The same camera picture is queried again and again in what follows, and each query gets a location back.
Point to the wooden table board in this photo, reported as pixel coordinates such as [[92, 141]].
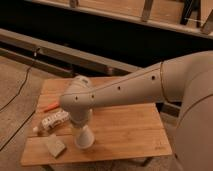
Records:
[[121, 132]]

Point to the white ceramic cup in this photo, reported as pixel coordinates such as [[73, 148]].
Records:
[[83, 137]]

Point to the orange marker pen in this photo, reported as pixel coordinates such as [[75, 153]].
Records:
[[51, 107]]

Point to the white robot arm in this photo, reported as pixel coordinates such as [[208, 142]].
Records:
[[187, 79]]

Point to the white glue bottle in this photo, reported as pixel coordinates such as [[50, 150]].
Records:
[[50, 122]]

